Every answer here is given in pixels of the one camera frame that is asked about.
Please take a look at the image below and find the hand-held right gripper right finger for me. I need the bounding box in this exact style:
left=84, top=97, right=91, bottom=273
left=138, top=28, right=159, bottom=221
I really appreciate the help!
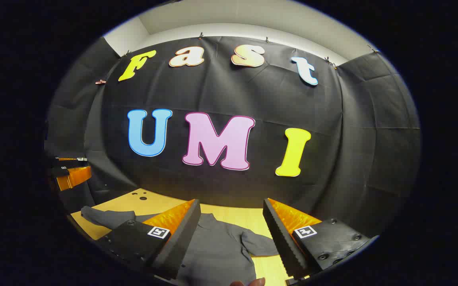
left=263, top=198, right=373, bottom=280

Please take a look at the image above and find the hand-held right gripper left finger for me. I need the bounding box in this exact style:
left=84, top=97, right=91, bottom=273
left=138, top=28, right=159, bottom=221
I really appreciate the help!
left=96, top=199, right=202, bottom=280

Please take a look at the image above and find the grey shirt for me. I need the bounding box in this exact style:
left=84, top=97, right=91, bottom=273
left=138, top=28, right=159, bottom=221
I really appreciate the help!
left=80, top=205, right=281, bottom=286

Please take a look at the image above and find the black backdrop cloth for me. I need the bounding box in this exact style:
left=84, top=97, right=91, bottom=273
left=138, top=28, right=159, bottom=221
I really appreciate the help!
left=45, top=36, right=422, bottom=239

